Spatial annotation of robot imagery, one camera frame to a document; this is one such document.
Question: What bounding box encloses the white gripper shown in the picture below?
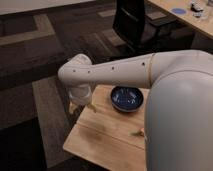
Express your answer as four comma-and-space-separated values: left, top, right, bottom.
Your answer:
68, 84, 97, 115

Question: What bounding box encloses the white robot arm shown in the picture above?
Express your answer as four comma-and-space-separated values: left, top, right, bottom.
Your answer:
58, 49, 213, 171

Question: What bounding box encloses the dark blue bowl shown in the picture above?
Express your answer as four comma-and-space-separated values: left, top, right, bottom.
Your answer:
110, 86, 144, 113

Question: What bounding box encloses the orange carrot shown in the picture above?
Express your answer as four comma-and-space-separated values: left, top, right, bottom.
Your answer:
130, 128, 145, 137

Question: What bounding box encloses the black office chair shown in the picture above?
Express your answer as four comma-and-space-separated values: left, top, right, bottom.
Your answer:
113, 0, 175, 53

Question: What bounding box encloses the blue round coaster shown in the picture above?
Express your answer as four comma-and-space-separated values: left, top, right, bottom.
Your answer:
172, 8, 186, 14

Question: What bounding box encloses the wooden desk in background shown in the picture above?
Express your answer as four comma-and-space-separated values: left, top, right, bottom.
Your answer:
148, 0, 213, 51

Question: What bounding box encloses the small white object on desk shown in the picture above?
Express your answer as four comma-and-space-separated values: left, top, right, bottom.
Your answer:
190, 1, 204, 18

